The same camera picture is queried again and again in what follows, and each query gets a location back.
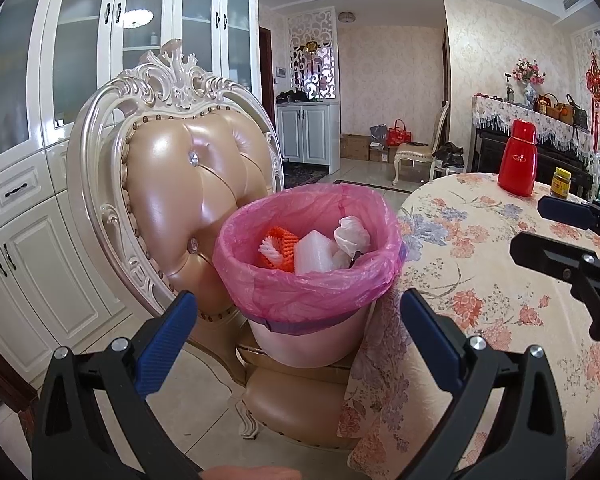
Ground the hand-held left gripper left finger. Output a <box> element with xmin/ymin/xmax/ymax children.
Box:
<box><xmin>31</xmin><ymin>289</ymin><xmax>201</xmax><ymax>480</ymax></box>

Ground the floral lace piano cover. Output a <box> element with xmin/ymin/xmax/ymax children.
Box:
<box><xmin>472</xmin><ymin>94</ymin><xmax>593</xmax><ymax>147</ymax></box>

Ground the orange foam fruit net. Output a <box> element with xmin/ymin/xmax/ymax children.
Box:
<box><xmin>258</xmin><ymin>225</ymin><xmax>301</xmax><ymax>274</ymax></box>

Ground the dark wooden door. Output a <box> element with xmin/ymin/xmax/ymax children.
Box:
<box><xmin>258</xmin><ymin>27</ymin><xmax>274</xmax><ymax>107</ymax></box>

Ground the dark brown handbag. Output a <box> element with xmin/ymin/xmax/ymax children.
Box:
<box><xmin>566</xmin><ymin>94</ymin><xmax>589</xmax><ymax>129</ymax></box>

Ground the white tissue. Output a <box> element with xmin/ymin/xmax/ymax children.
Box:
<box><xmin>333</xmin><ymin>215</ymin><xmax>372</xmax><ymax>256</ymax></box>

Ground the low white cabinet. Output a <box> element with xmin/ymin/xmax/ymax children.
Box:
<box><xmin>276</xmin><ymin>100</ymin><xmax>341</xmax><ymax>172</ymax></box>

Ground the large white foam block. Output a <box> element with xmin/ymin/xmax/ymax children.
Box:
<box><xmin>293</xmin><ymin>229</ymin><xmax>342</xmax><ymax>276</ymax></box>

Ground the bin with pink bag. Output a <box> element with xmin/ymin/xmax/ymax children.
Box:
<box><xmin>212</xmin><ymin>182</ymin><xmax>409</xmax><ymax>369</ymax></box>

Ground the dark patterned rug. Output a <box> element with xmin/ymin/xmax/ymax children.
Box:
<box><xmin>282</xmin><ymin>160</ymin><xmax>329</xmax><ymax>187</ymax></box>

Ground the black piano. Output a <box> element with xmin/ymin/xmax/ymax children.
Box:
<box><xmin>472</xmin><ymin>127</ymin><xmax>596</xmax><ymax>197</ymax></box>

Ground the cardboard box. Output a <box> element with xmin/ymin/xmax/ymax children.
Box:
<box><xmin>340</xmin><ymin>133</ymin><xmax>371</xmax><ymax>161</ymax></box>

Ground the cream dining chair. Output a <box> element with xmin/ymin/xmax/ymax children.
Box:
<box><xmin>392</xmin><ymin>101</ymin><xmax>451</xmax><ymax>187</ymax></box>

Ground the dark clothes pile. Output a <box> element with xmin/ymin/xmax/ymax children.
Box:
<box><xmin>432</xmin><ymin>142</ymin><xmax>466</xmax><ymax>169</ymax></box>

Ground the woven basket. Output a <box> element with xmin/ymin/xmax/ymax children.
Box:
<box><xmin>535</xmin><ymin>93</ymin><xmax>567</xmax><ymax>120</ymax></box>

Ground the yellow lid glass jar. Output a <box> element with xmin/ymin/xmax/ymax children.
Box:
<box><xmin>550</xmin><ymin>167</ymin><xmax>572</xmax><ymax>199</ymax></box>

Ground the red handbag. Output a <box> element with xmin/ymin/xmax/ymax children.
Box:
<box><xmin>387</xmin><ymin>119</ymin><xmax>414</xmax><ymax>147</ymax></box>

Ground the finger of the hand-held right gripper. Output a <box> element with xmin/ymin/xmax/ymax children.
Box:
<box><xmin>510</xmin><ymin>232</ymin><xmax>600</xmax><ymax>306</ymax></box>
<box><xmin>537</xmin><ymin>196</ymin><xmax>600</xmax><ymax>253</ymax></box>

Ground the red knot hanging ornament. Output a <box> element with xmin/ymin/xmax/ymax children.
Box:
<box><xmin>584</xmin><ymin>51</ymin><xmax>600</xmax><ymax>139</ymax></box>

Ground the red thermos flask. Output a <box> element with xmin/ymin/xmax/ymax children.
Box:
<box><xmin>497</xmin><ymin>119</ymin><xmax>539</xmax><ymax>197</ymax></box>

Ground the vase with pink flowers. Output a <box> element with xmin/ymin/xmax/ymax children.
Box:
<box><xmin>512</xmin><ymin>58</ymin><xmax>547</xmax><ymax>109</ymax></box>

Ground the beige tufted carved chair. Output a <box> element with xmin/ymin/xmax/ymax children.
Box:
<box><xmin>67</xmin><ymin>39</ymin><xmax>363</xmax><ymax>455</ymax></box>

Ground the round floral-cloth table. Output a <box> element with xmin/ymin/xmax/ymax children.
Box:
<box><xmin>337</xmin><ymin>172</ymin><xmax>600</xmax><ymax>480</ymax></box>

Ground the tall white glass-door cabinet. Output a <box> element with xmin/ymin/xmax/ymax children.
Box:
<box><xmin>0</xmin><ymin>0</ymin><xmax>262</xmax><ymax>388</ymax></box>

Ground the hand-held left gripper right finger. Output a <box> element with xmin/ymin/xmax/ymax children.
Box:
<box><xmin>400</xmin><ymin>287</ymin><xmax>568</xmax><ymax>480</ymax></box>

